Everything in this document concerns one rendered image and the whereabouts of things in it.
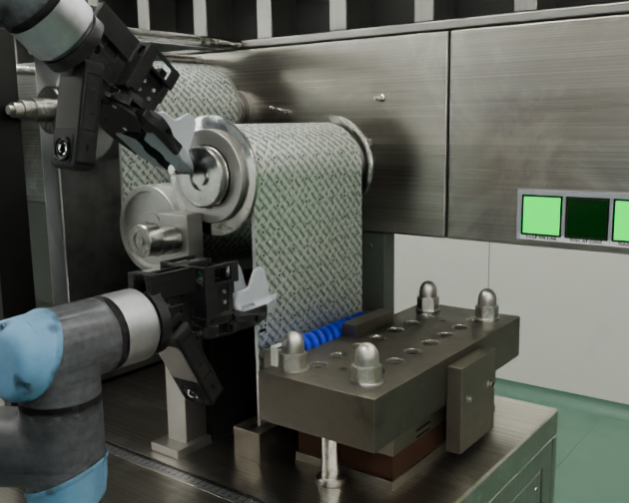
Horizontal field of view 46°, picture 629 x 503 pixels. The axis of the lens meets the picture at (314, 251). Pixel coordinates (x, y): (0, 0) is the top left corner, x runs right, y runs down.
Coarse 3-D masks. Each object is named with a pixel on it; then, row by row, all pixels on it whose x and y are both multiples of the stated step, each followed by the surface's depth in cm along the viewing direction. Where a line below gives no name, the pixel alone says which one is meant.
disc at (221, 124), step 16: (208, 128) 90; (224, 128) 88; (240, 144) 87; (256, 176) 87; (176, 192) 95; (256, 192) 87; (240, 208) 89; (208, 224) 92; (224, 224) 91; (240, 224) 89
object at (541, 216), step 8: (528, 200) 100; (536, 200) 100; (544, 200) 99; (552, 200) 98; (528, 208) 100; (536, 208) 100; (544, 208) 99; (552, 208) 98; (528, 216) 101; (536, 216) 100; (544, 216) 99; (552, 216) 99; (528, 224) 101; (536, 224) 100; (544, 224) 99; (552, 224) 99; (528, 232) 101; (536, 232) 100; (544, 232) 100; (552, 232) 99
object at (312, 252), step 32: (256, 224) 89; (288, 224) 94; (320, 224) 99; (352, 224) 106; (256, 256) 89; (288, 256) 94; (320, 256) 100; (352, 256) 106; (288, 288) 95; (320, 288) 101; (352, 288) 107; (288, 320) 96; (320, 320) 102; (256, 352) 92
